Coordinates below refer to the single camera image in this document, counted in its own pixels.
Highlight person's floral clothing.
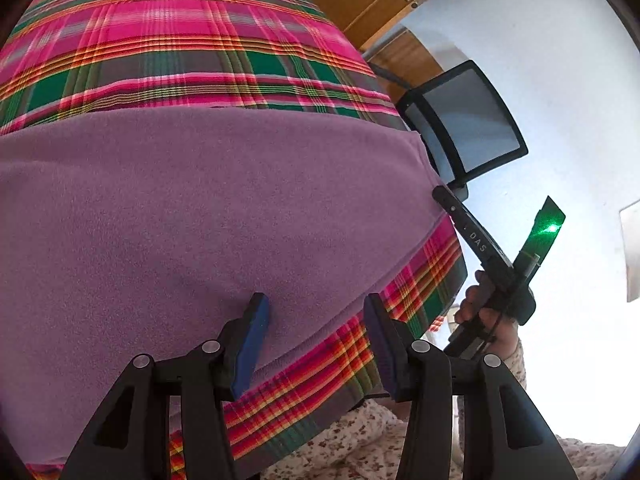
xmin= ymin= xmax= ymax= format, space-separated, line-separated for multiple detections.
xmin=260 ymin=395 xmax=631 ymax=480

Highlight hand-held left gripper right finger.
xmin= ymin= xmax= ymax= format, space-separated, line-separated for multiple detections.
xmin=363 ymin=293 xmax=581 ymax=480

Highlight black office chair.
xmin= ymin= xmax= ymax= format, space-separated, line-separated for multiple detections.
xmin=367 ymin=60 xmax=529 ymax=201

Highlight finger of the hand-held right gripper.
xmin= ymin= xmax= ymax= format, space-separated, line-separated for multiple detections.
xmin=432 ymin=185 xmax=464 ymax=222

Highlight person's right hand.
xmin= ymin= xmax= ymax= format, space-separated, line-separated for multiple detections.
xmin=453 ymin=270 xmax=521 ymax=357

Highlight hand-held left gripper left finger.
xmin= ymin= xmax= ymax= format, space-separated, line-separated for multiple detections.
xmin=60 ymin=292 xmax=272 ymax=480

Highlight purple fleece pants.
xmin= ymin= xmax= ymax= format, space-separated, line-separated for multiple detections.
xmin=0 ymin=107 xmax=448 ymax=466

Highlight brown wooden panel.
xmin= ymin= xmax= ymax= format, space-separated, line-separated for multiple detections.
xmin=367 ymin=30 xmax=446 ymax=93

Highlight pink plaid blanket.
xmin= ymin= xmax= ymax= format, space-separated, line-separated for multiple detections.
xmin=0 ymin=0 xmax=468 ymax=480

